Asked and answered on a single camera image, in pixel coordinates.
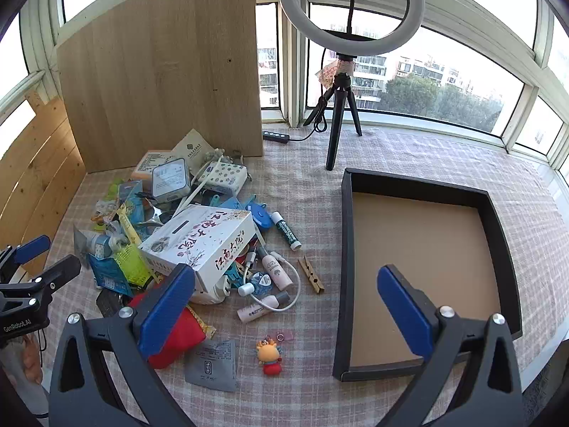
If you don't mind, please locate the white round device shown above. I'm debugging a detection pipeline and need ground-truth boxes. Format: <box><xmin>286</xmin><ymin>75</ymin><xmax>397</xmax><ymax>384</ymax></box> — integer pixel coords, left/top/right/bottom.
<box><xmin>189</xmin><ymin>276</ymin><xmax>230</xmax><ymax>306</ymax></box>

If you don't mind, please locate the orange white box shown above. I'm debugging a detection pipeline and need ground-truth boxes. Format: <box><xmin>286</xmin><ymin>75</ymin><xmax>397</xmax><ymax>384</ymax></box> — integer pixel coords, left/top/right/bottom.
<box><xmin>132</xmin><ymin>150</ymin><xmax>179</xmax><ymax>179</ymax></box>

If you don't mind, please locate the grey bead massager stick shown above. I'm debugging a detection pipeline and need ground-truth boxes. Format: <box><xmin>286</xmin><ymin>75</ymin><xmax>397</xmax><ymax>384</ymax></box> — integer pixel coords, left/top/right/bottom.
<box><xmin>171</xmin><ymin>147</ymin><xmax>236</xmax><ymax>220</ymax></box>

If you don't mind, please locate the grey tin box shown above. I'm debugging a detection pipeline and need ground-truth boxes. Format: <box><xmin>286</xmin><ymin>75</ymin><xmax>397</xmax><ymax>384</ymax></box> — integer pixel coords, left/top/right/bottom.
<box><xmin>151</xmin><ymin>157</ymin><xmax>192</xmax><ymax>204</ymax></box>

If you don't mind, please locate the wooden slat panel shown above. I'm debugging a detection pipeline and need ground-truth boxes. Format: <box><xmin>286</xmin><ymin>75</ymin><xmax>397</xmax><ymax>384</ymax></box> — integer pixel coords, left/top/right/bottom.
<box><xmin>0</xmin><ymin>95</ymin><xmax>87</xmax><ymax>276</ymax></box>

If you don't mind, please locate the pink paper tag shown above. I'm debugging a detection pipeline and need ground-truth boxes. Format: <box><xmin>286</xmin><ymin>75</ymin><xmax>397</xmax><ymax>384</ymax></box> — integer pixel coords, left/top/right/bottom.
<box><xmin>317</xmin><ymin>59</ymin><xmax>355</xmax><ymax>90</ymax></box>

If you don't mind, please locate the pink checked tablecloth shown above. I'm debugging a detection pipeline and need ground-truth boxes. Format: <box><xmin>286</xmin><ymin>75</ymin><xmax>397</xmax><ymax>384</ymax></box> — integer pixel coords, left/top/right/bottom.
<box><xmin>42</xmin><ymin>127</ymin><xmax>569</xmax><ymax>427</ymax></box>

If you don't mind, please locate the deer keychain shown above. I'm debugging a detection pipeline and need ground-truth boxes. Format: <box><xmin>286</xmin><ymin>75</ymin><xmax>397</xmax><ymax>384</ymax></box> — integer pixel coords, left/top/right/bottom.
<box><xmin>255</xmin><ymin>331</ymin><xmax>294</xmax><ymax>377</ymax></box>

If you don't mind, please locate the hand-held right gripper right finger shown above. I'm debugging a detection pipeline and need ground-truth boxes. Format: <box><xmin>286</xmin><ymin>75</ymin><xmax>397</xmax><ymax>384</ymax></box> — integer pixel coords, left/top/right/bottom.
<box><xmin>377</xmin><ymin>264</ymin><xmax>526</xmax><ymax>427</ymax></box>

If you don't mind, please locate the red pouch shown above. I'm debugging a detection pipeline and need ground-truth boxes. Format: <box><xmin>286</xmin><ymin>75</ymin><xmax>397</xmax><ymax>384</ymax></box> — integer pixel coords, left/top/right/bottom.
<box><xmin>129</xmin><ymin>291</ymin><xmax>208</xmax><ymax>370</ymax></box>

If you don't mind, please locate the white tube dark cap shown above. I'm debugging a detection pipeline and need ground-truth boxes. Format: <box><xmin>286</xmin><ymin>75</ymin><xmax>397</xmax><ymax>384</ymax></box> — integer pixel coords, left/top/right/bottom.
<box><xmin>237</xmin><ymin>291</ymin><xmax>290</xmax><ymax>323</ymax></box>

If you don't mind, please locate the blue plastic packet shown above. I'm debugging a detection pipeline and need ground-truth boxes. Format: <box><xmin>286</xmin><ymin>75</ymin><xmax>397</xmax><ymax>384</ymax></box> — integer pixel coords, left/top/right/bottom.
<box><xmin>88</xmin><ymin>253</ymin><xmax>134</xmax><ymax>297</ymax></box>

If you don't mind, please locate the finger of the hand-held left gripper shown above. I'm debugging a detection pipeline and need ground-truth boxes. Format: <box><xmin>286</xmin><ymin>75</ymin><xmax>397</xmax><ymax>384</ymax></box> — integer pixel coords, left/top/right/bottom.
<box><xmin>0</xmin><ymin>235</ymin><xmax>52</xmax><ymax>273</ymax></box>
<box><xmin>24</xmin><ymin>254</ymin><xmax>83</xmax><ymax>298</ymax></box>

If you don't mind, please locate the silver metal tool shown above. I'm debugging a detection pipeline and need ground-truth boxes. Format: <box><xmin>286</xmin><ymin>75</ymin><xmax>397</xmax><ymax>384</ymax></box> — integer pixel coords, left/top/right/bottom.
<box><xmin>135</xmin><ymin>191</ymin><xmax>169</xmax><ymax>227</ymax></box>

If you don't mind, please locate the green lip balm stick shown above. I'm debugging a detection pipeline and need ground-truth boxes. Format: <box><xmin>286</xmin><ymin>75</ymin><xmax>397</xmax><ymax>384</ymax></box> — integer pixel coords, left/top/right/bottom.
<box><xmin>271</xmin><ymin>212</ymin><xmax>303</xmax><ymax>251</ymax></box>

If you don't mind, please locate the beige paper packet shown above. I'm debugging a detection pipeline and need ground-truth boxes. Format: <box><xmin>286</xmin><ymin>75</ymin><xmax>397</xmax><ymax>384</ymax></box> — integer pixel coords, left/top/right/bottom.
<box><xmin>171</xmin><ymin>129</ymin><xmax>213</xmax><ymax>165</ymax></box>

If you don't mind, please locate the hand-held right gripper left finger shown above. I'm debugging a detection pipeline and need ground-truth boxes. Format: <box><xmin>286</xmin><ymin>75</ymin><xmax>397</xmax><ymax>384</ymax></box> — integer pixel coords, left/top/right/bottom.
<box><xmin>48</xmin><ymin>263</ymin><xmax>209</xmax><ymax>427</ymax></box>

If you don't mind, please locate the grey sachet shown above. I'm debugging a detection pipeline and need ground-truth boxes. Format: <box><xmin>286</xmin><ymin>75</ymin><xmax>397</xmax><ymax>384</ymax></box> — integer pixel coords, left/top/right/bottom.
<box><xmin>184</xmin><ymin>338</ymin><xmax>238</xmax><ymax>393</ymax></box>

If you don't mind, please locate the yellow strip packet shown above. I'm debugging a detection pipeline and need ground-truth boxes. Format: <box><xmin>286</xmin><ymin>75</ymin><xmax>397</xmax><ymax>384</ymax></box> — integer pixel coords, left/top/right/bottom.
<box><xmin>117</xmin><ymin>207</ymin><xmax>143</xmax><ymax>246</ymax></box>

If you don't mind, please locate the yellow-green plastic mesh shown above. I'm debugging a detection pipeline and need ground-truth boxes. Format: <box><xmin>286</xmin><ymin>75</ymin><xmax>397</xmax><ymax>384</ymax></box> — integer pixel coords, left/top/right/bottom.
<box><xmin>113</xmin><ymin>242</ymin><xmax>152</xmax><ymax>286</ymax></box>

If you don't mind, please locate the black power cable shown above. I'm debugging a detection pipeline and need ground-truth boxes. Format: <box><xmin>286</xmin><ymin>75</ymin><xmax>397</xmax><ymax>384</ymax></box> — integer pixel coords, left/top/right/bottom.
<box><xmin>290</xmin><ymin>49</ymin><xmax>333</xmax><ymax>142</ymax></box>

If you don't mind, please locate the white adapter cable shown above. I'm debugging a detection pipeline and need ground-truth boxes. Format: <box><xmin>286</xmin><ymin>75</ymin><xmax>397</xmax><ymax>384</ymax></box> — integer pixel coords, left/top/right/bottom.
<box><xmin>238</xmin><ymin>249</ymin><xmax>302</xmax><ymax>310</ymax></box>

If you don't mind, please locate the star-printed tissue pack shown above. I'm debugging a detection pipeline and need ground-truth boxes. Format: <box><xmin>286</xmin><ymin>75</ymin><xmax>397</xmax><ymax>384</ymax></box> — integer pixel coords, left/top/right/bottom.
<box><xmin>198</xmin><ymin>160</ymin><xmax>248</xmax><ymax>197</ymax></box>

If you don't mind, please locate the blue round tape measure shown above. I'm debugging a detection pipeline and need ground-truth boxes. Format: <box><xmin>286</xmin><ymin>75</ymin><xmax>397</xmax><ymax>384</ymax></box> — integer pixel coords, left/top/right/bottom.
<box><xmin>246</xmin><ymin>202</ymin><xmax>272</xmax><ymax>232</ymax></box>

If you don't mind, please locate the white printed box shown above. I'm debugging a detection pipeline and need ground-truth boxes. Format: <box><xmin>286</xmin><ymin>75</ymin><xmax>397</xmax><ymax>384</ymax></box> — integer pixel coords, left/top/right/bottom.
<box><xmin>139</xmin><ymin>205</ymin><xmax>258</xmax><ymax>292</ymax></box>

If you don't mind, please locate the small pink bottle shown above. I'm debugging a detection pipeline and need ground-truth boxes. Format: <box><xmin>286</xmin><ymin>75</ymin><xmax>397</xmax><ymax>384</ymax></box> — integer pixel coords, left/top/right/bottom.
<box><xmin>258</xmin><ymin>247</ymin><xmax>294</xmax><ymax>290</ymax></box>

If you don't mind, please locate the light wooden board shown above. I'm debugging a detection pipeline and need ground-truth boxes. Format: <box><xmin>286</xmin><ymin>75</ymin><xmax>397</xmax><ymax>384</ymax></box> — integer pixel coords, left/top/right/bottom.
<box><xmin>55</xmin><ymin>0</ymin><xmax>265</xmax><ymax>174</ymax></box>

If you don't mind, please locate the wooden clothespin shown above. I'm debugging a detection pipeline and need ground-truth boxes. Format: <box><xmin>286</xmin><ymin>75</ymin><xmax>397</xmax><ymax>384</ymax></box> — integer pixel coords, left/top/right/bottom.
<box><xmin>297</xmin><ymin>255</ymin><xmax>325</xmax><ymax>295</ymax></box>

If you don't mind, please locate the black cardboard tray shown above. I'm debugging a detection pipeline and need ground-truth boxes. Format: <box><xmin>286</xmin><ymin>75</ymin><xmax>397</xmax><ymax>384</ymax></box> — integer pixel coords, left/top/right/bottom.
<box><xmin>333</xmin><ymin>168</ymin><xmax>523</xmax><ymax>383</ymax></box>

